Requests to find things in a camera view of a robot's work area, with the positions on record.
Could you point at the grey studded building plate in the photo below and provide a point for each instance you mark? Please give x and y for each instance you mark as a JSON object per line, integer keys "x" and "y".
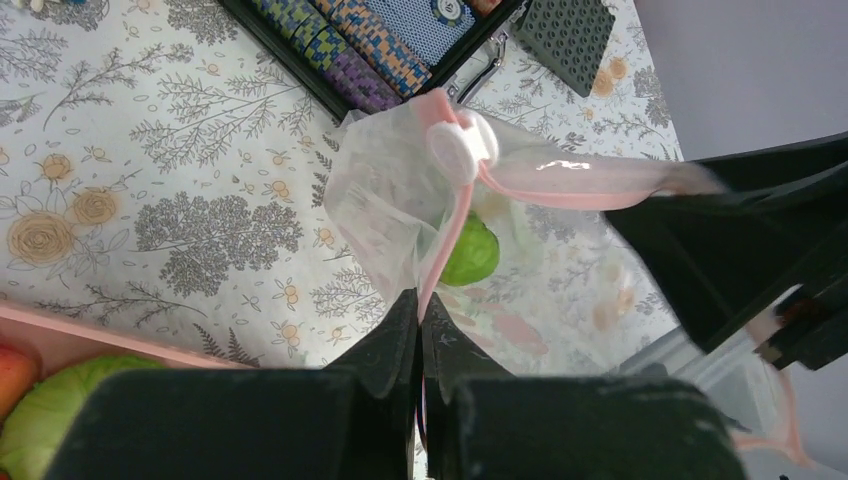
{"x": 568, "y": 37}

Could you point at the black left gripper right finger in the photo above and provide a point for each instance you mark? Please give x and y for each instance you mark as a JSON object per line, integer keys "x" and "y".
{"x": 479, "y": 421}

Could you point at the black poker chip case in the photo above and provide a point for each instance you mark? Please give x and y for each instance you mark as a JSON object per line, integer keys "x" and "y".
{"x": 374, "y": 55}

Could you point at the pink plastic basket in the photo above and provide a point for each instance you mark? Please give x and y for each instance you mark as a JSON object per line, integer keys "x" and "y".
{"x": 55, "y": 342}

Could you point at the clear zip top bag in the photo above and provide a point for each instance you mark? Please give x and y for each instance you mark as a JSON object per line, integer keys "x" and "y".
{"x": 562, "y": 299}

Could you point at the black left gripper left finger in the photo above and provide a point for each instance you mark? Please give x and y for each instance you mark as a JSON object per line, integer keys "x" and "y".
{"x": 352, "y": 419}

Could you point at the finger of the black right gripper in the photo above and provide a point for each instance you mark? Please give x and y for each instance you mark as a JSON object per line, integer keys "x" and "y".
{"x": 807, "y": 328}
{"x": 721, "y": 259}

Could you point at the green cabbage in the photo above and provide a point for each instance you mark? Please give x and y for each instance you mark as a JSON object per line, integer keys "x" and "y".
{"x": 33, "y": 431}

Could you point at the light green round fruit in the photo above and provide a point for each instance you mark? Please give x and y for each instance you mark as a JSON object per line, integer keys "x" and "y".
{"x": 475, "y": 255}

